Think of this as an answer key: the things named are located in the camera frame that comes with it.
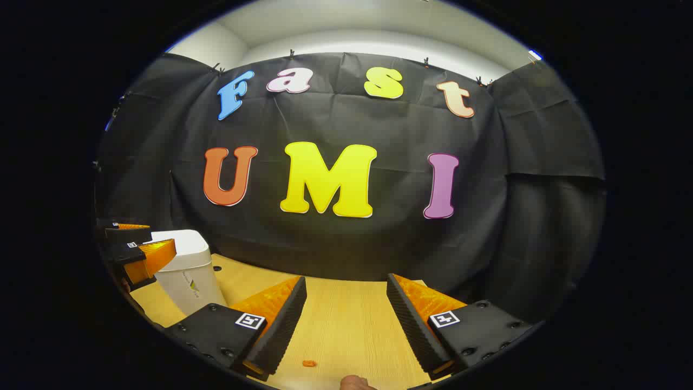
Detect wooden desktop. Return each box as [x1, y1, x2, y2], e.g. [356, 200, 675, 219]
[130, 253, 466, 390]

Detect white desktop garbage bin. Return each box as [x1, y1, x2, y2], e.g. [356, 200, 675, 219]
[152, 246, 228, 316]

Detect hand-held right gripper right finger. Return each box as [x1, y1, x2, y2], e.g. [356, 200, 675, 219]
[386, 273, 534, 381]

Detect black backdrop cloth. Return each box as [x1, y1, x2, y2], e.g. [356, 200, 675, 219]
[95, 51, 606, 326]

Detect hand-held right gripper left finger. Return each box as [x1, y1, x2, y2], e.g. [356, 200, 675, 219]
[162, 275, 308, 382]

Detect white garbage bin lid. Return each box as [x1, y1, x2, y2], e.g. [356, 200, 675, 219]
[151, 230, 205, 256]

